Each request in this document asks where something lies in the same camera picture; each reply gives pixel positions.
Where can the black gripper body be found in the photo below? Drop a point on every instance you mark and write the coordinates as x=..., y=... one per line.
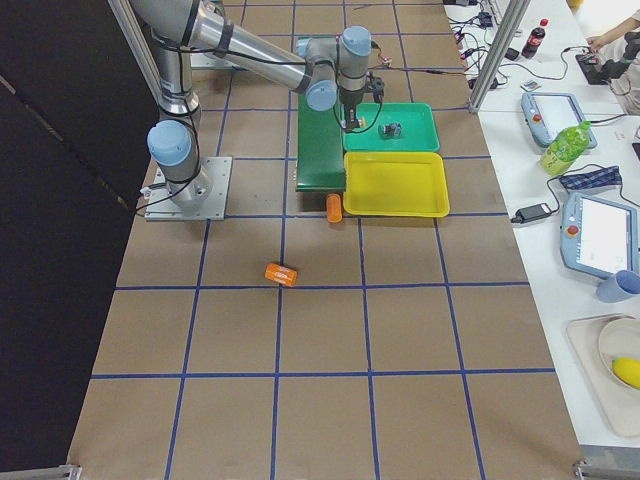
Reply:
x=351, y=107

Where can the green push button with blue clip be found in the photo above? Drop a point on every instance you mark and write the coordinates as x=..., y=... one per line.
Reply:
x=390, y=131

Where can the plain orange cylinder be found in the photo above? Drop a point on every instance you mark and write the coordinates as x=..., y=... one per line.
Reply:
x=334, y=212

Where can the orange cylinder with 4680 print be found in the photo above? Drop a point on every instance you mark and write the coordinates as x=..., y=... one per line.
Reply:
x=280, y=274

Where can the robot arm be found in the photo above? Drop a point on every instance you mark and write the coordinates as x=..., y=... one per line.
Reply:
x=181, y=28

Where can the green plastic tray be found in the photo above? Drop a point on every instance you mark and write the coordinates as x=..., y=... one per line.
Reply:
x=419, y=133

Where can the green conveyor belt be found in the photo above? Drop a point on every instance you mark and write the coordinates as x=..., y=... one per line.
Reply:
x=320, y=164

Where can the yellow plastic tray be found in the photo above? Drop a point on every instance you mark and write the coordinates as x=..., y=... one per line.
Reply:
x=393, y=183

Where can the upper teach pendant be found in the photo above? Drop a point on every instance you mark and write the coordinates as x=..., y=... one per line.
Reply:
x=547, y=114

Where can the teach pendant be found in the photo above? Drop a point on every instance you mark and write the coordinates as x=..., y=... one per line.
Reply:
x=547, y=114
x=599, y=237

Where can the cola bottle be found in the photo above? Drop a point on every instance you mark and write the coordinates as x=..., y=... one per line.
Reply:
x=534, y=40

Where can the black power adapter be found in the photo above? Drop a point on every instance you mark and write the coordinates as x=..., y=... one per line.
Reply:
x=532, y=213

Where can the green drink bottle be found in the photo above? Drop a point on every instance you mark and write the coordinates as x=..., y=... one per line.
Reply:
x=565, y=149

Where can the blue plaid cloth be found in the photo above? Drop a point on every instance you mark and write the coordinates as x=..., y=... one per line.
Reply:
x=599, y=178

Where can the lower teach pendant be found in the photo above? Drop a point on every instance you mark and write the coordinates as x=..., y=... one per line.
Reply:
x=599, y=237

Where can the blue plastic cup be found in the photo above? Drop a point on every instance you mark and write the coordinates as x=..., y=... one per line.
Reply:
x=620, y=286

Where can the beige bowl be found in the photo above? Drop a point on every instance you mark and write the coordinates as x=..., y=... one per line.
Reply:
x=618, y=338

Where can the yellow fruit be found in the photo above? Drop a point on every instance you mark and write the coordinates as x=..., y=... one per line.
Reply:
x=627, y=370

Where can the beige serving tray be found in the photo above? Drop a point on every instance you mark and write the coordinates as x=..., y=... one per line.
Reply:
x=619, y=404

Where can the aluminium frame post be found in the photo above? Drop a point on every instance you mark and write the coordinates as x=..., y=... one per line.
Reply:
x=513, y=15

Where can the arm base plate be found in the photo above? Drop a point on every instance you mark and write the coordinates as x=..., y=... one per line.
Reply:
x=204, y=198

